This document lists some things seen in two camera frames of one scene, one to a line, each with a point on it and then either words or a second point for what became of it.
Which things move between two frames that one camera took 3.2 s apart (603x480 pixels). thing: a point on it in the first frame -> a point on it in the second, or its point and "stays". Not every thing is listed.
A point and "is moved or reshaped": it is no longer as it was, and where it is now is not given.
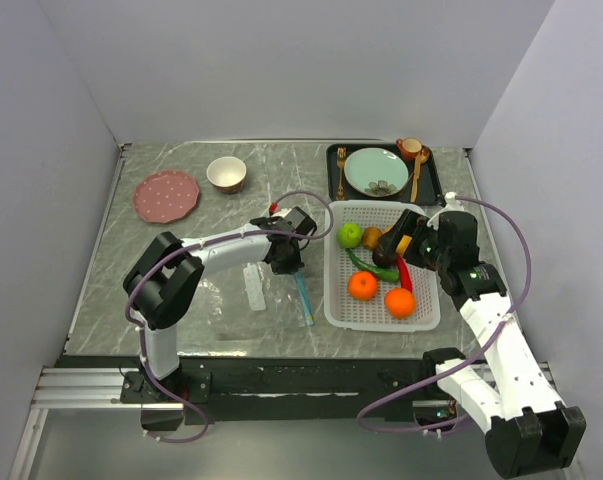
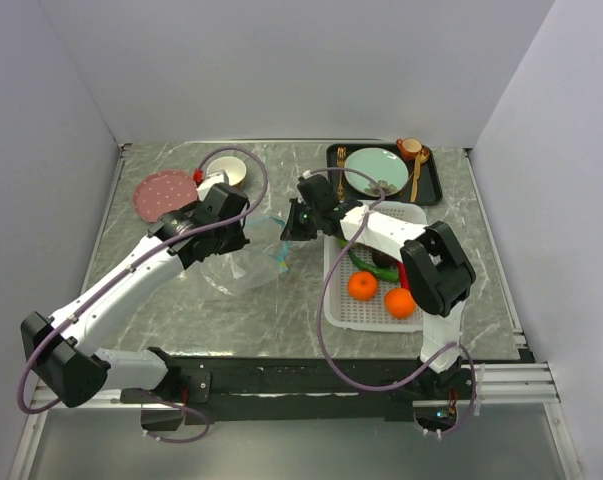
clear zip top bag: [255, 304] is moved or reshaped
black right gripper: [414, 225] -> [293, 231]
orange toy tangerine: [399, 302] stays
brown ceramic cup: [410, 148] stays
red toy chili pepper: [404, 272] stays
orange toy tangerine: [362, 286] stays
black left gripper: [290, 267] -> [236, 240]
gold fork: [341, 161] stays
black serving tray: [379, 172] stays
